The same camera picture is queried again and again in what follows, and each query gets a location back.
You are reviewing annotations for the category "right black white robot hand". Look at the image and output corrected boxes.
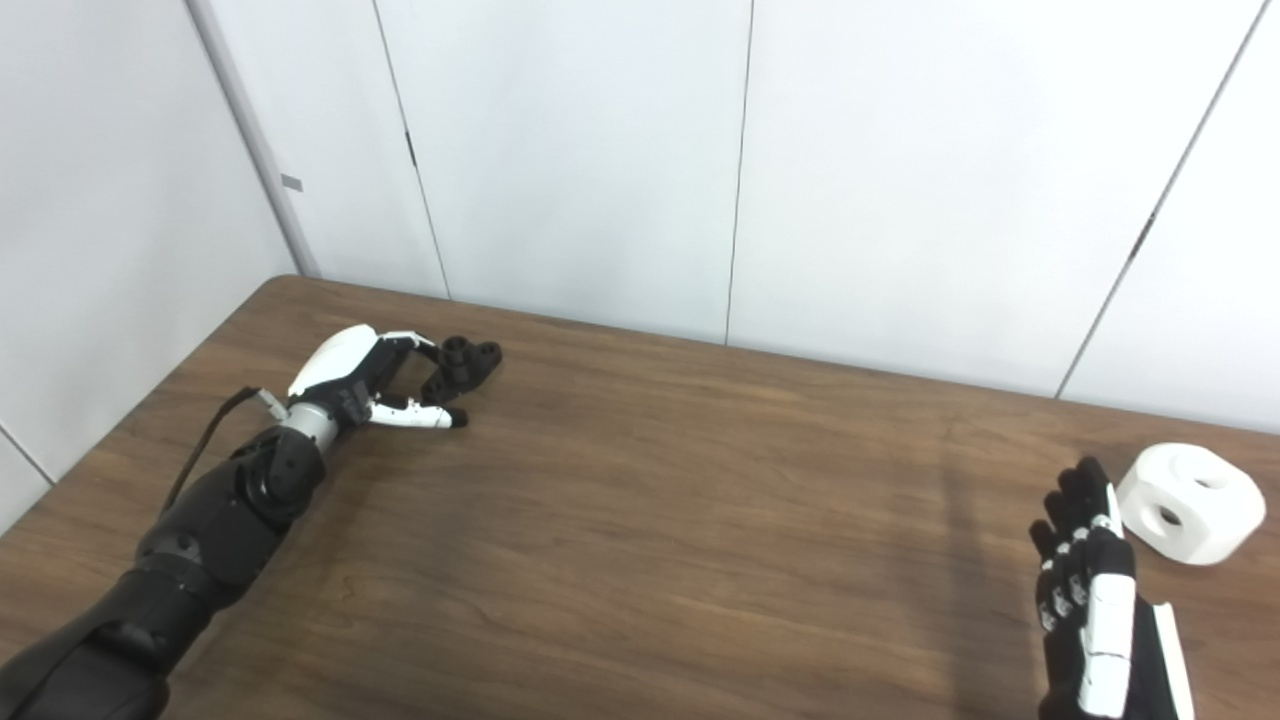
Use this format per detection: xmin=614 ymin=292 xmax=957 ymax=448
xmin=1030 ymin=457 xmax=1196 ymax=720

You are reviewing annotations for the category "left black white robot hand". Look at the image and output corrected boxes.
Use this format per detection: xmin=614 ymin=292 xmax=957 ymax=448
xmin=287 ymin=324 xmax=469 ymax=431

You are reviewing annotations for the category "black plastic holder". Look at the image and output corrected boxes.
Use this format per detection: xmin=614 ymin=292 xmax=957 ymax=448
xmin=420 ymin=337 xmax=504 ymax=406

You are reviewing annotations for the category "round white plastic piece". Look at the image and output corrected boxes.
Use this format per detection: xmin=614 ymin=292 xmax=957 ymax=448
xmin=1116 ymin=443 xmax=1268 ymax=567

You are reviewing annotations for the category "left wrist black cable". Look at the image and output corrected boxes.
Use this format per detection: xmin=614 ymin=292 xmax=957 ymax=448
xmin=160 ymin=388 xmax=291 ymax=516

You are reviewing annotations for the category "grey wall corner strip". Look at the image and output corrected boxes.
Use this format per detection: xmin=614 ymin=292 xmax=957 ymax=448
xmin=185 ymin=0 xmax=321 ymax=279

